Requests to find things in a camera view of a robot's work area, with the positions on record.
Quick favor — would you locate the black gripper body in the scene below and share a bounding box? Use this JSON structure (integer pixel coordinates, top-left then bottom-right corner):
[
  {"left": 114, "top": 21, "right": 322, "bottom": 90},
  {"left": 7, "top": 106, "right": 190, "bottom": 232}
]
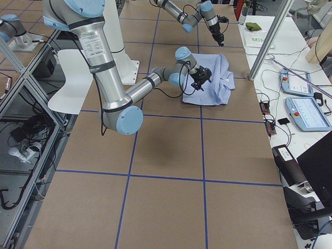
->
[
  {"left": 191, "top": 66, "right": 212, "bottom": 87},
  {"left": 212, "top": 24, "right": 224, "bottom": 45}
]

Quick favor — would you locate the light blue striped shirt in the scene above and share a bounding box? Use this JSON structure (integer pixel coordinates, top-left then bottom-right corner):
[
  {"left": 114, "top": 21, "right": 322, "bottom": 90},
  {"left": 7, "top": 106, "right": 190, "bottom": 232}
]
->
[{"left": 183, "top": 53, "right": 235, "bottom": 106}]

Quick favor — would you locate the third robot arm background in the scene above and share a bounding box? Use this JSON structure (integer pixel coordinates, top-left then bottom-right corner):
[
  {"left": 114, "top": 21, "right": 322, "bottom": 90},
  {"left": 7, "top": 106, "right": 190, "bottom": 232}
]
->
[{"left": 1, "top": 14, "right": 44, "bottom": 52}]

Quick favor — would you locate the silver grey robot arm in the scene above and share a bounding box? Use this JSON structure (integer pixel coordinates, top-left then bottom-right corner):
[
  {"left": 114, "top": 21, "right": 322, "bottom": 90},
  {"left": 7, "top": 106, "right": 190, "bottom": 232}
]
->
[
  {"left": 152, "top": 1, "right": 229, "bottom": 47},
  {"left": 43, "top": 1, "right": 212, "bottom": 135}
]

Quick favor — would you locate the white paper with green text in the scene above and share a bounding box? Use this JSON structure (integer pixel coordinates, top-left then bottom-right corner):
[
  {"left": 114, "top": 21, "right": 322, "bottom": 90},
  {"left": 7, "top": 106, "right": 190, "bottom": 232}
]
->
[{"left": 239, "top": 25, "right": 268, "bottom": 48}]

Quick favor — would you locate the green cloth bag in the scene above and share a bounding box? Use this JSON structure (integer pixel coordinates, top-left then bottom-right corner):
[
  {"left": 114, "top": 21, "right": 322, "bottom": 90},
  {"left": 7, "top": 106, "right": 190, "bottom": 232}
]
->
[{"left": 245, "top": 22, "right": 262, "bottom": 32}]

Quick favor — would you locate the upper black orange connector box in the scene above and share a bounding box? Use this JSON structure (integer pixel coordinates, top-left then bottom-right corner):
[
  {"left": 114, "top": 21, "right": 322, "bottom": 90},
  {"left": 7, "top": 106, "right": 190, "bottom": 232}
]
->
[{"left": 259, "top": 101, "right": 271, "bottom": 115}]

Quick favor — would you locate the black orange connector box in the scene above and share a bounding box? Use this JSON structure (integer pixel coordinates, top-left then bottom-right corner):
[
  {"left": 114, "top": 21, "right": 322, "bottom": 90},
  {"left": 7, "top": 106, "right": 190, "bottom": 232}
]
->
[
  {"left": 264, "top": 119, "right": 276, "bottom": 136},
  {"left": 259, "top": 101, "right": 271, "bottom": 115}
]

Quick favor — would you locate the lower black orange connector box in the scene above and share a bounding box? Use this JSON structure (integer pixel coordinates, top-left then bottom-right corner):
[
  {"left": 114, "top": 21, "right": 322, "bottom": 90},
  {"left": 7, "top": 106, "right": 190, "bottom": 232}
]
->
[{"left": 264, "top": 119, "right": 276, "bottom": 136}]

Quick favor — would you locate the upper teach pendant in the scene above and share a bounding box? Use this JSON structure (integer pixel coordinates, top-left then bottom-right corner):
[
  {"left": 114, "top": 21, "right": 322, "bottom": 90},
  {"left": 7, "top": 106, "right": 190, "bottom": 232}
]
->
[{"left": 280, "top": 68, "right": 314, "bottom": 97}]

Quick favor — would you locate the teach pendant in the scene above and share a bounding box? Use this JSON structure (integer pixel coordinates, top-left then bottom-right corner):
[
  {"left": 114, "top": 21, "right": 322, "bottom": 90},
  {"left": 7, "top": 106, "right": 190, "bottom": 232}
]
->
[
  {"left": 285, "top": 97, "right": 331, "bottom": 132},
  {"left": 280, "top": 68, "right": 314, "bottom": 97}
]

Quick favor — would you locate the small black square pad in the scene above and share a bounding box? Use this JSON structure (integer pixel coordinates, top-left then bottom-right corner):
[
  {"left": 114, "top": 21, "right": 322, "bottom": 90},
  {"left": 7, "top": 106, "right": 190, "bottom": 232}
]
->
[{"left": 278, "top": 118, "right": 290, "bottom": 125}]

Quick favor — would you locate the lower teach pendant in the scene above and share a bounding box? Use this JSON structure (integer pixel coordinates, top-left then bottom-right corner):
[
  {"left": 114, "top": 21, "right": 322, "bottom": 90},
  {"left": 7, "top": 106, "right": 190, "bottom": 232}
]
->
[{"left": 285, "top": 97, "right": 331, "bottom": 132}]

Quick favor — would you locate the black device with white label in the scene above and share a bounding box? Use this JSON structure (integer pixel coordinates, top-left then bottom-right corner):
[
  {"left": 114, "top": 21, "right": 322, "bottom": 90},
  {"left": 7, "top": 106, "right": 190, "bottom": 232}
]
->
[{"left": 272, "top": 145, "right": 307, "bottom": 186}]

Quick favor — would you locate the white plastic chair seat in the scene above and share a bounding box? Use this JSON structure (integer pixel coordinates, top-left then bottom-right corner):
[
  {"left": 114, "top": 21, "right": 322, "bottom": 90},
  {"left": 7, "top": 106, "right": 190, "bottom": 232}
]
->
[{"left": 48, "top": 49, "right": 93, "bottom": 115}]

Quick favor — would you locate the white power strip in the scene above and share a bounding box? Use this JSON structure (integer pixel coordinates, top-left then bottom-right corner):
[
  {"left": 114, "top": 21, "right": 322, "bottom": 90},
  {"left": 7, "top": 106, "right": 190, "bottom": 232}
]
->
[{"left": 8, "top": 145, "right": 41, "bottom": 163}]

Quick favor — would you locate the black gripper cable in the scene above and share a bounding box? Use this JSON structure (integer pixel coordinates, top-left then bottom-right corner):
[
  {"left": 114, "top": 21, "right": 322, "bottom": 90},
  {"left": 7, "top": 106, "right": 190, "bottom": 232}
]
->
[
  {"left": 100, "top": 61, "right": 192, "bottom": 137},
  {"left": 183, "top": 4, "right": 230, "bottom": 34}
]

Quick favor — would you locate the aluminium frame post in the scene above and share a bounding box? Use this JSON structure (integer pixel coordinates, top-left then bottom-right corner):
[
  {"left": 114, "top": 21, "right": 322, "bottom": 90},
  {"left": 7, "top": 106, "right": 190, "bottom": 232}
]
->
[{"left": 248, "top": 0, "right": 294, "bottom": 81}]

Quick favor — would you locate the aluminium frame rack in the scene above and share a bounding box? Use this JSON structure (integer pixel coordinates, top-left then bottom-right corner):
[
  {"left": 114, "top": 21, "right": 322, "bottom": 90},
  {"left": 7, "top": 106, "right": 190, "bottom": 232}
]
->
[{"left": 1, "top": 22, "right": 70, "bottom": 248}]

